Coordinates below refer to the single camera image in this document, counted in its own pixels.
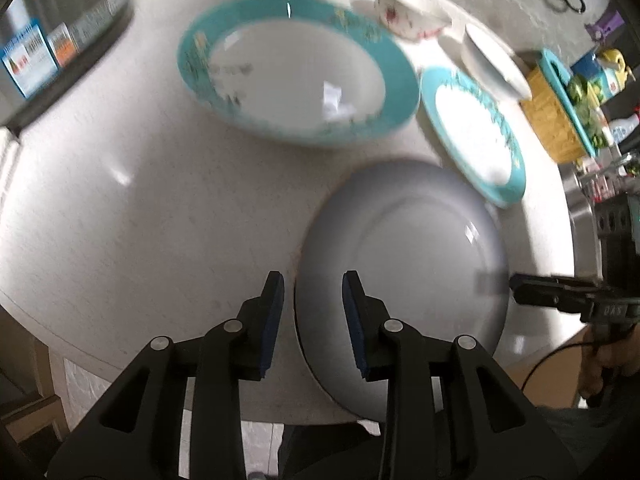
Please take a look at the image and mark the small teal-rimmed plate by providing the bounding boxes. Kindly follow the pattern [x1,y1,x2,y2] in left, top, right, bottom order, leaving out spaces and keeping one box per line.
[419,66,527,210]

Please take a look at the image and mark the large teal-rimmed plate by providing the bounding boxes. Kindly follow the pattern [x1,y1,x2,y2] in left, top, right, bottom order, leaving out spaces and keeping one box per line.
[177,0,420,149]

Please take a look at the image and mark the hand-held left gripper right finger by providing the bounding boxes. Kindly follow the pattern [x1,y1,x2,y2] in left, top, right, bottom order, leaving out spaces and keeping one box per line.
[342,270,581,480]

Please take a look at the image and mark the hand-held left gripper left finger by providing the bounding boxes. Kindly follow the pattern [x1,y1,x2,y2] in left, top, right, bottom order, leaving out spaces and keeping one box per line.
[47,271,285,480]

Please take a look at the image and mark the green leafy vegetables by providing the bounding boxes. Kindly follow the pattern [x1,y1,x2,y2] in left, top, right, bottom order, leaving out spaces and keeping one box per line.
[565,74,612,147]

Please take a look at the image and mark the white bowl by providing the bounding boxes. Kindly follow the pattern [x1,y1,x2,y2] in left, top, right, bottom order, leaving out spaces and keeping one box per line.
[459,23,533,102]

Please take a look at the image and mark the silver rice cooker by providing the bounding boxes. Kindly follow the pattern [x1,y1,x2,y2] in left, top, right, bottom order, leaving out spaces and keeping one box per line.
[0,0,134,137]

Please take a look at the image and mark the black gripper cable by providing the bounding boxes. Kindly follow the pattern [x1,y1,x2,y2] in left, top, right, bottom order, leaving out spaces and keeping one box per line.
[519,341,597,392]

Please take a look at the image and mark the teal colander basket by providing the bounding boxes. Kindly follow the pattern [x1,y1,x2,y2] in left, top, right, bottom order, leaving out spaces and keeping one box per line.
[537,48,612,158]

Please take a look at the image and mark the person's right hand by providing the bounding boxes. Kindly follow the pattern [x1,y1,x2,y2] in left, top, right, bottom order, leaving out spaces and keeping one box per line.
[579,329,640,409]

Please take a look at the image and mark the stainless steel sink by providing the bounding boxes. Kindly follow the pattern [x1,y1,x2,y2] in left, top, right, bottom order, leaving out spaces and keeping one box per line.
[559,159,608,282]

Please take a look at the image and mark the large white plate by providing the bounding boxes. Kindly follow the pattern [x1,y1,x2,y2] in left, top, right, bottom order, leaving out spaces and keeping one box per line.
[294,159,512,422]

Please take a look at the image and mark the purple packet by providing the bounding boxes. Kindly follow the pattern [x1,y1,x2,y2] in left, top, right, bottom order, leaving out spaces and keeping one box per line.
[586,9,626,42]

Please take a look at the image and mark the white plastic bottle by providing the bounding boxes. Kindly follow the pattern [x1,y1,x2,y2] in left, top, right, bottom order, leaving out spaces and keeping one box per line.
[604,111,640,147]

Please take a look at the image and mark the floral bowl with red rim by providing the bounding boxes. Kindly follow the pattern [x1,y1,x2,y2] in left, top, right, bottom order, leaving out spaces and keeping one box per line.
[374,0,454,42]

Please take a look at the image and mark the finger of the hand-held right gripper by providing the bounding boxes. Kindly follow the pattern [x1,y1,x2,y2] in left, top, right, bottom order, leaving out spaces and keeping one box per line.
[509,272,601,322]

